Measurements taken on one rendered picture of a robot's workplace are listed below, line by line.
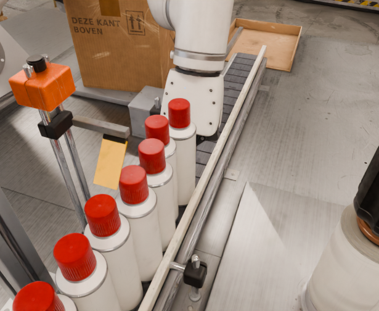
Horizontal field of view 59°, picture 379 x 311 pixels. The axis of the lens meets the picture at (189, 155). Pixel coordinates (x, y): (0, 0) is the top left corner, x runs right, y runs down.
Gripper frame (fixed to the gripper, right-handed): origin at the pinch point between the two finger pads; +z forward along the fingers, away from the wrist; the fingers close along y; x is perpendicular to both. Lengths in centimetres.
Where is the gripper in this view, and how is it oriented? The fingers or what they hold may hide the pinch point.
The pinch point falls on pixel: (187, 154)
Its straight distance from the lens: 61.1
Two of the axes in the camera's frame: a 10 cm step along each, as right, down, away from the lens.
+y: 9.4, 2.3, -2.5
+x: 3.2, -3.4, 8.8
